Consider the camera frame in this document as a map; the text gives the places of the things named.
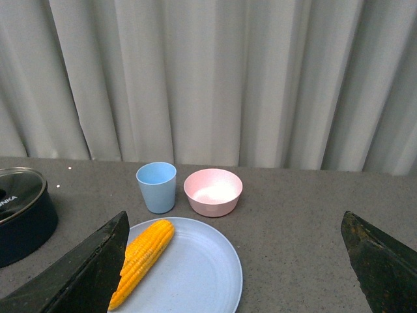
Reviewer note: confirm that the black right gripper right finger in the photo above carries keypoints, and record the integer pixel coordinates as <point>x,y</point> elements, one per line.
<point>385,267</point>

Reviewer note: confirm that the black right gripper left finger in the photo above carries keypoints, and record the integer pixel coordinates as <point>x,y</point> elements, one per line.
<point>83,280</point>

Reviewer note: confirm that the yellow corn cob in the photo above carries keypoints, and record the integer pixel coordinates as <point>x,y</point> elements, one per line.
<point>140,255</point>

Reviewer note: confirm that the glass lid blue knob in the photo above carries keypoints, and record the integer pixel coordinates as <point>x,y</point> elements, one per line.
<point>21,187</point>

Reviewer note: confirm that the dark blue saucepan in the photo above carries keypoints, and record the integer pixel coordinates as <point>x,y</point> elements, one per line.
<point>27,232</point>

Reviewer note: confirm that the light blue plate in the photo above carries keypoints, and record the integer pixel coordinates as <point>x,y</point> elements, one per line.
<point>199,271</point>

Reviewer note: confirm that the light blue cup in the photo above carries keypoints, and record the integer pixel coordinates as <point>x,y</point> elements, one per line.
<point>157,183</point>

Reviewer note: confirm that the pink bowl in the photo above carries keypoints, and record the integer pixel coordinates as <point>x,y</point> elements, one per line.
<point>213,192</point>

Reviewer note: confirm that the white curtain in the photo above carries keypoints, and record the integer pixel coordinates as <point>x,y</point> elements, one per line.
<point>314,85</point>

